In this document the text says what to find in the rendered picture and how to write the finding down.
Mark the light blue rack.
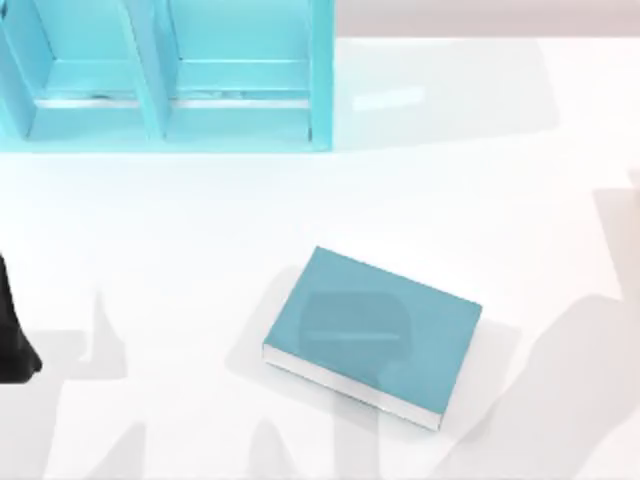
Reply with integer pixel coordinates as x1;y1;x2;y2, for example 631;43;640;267
0;0;337;155

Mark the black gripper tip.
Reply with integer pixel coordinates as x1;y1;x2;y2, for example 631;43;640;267
0;254;44;385

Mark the teal book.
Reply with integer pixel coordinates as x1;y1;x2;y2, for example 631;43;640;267
261;245;484;433

